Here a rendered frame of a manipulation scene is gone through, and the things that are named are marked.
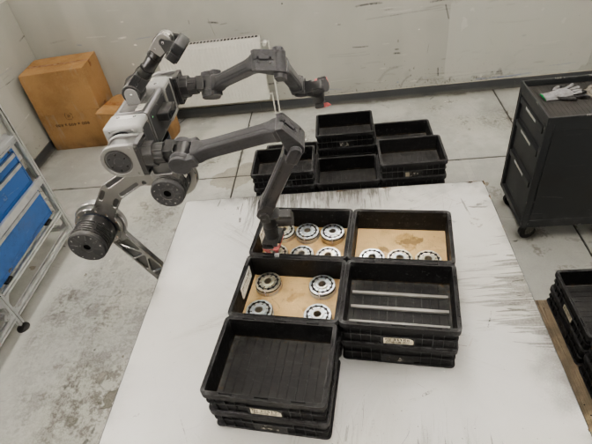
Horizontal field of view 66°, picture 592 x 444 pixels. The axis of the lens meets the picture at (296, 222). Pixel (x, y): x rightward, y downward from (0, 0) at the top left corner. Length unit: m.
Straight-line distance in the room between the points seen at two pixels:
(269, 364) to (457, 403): 0.64
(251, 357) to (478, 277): 0.99
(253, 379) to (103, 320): 1.75
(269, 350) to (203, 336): 0.37
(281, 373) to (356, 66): 3.55
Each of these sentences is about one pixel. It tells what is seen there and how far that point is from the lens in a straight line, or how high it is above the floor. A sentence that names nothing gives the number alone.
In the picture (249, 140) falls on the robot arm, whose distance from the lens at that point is 1.46.
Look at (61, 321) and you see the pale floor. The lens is 3.38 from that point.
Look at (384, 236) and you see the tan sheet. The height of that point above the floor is 0.83.
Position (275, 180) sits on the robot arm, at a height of 1.30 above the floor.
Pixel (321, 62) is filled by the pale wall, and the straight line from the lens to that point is 4.67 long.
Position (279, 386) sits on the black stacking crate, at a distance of 1.61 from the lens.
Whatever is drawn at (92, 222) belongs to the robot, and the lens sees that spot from 2.29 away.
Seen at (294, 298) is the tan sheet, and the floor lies 0.83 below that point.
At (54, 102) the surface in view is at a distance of 5.01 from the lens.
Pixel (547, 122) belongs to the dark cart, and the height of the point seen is 0.87.
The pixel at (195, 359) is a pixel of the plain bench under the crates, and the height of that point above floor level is 0.70.
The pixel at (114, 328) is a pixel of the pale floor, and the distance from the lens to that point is 3.14.
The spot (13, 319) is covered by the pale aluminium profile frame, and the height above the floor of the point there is 0.13.
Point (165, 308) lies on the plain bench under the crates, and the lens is 2.11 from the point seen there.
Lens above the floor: 2.22
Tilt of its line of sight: 41 degrees down
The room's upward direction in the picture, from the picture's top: 10 degrees counter-clockwise
